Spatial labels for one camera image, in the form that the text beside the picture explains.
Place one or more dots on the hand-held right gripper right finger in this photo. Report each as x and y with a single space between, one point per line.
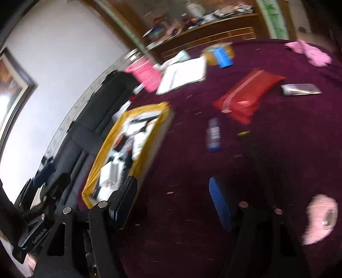
221 204

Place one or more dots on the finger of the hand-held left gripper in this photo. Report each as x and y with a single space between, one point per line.
58 184
45 172

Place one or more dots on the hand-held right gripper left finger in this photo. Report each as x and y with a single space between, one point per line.
125 203

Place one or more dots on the white box with yellow tape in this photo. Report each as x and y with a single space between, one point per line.
107 171

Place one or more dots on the purple tablecloth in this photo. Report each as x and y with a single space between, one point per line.
240 165

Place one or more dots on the black leather chair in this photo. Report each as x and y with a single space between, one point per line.
80 125

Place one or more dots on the small blue bottle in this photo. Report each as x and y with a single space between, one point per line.
213 135

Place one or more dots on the small yellow item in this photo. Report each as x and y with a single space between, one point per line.
243 132

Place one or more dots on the pink fabric bundle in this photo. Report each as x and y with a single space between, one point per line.
315 227

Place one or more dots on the red zip bag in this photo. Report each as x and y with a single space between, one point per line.
247 97

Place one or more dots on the bottle in pink knit sleeve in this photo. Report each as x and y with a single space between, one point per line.
145 73

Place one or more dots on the white notebook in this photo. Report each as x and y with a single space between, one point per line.
184 74

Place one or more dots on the blue battery pack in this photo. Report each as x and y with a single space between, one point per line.
224 58

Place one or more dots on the brown packing tape roll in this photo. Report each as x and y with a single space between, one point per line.
213 54

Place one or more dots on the pale green cloth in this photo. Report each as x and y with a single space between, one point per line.
177 58

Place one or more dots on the wooden cabinet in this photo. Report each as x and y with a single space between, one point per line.
203 32

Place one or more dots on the pink cloth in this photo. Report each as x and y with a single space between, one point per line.
311 53

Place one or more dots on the framed wall picture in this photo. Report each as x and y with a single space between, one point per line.
16 88

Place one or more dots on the bamboo wall poster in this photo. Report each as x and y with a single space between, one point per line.
275 18

